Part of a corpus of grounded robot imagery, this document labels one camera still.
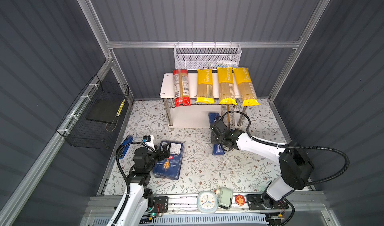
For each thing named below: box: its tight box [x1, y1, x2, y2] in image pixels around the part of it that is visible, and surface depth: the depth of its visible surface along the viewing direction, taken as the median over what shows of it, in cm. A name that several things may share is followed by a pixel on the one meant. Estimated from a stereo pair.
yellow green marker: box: [116, 98, 126, 117], surface depth 81 cm
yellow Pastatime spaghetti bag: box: [196, 68, 215, 104], surface depth 78 cm
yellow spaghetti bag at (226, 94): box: [217, 67, 237, 105], surface depth 77 cm
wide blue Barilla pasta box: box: [153, 141, 184, 180], surface depth 82 cm
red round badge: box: [235, 194, 246, 206], surface depth 77 cm
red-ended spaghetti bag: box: [173, 69, 191, 107], surface depth 76 cm
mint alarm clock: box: [197, 190, 218, 214], surface depth 74 cm
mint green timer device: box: [218, 187, 234, 210], surface depth 72 cm
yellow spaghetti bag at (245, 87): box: [233, 67, 261, 107], surface depth 77 cm
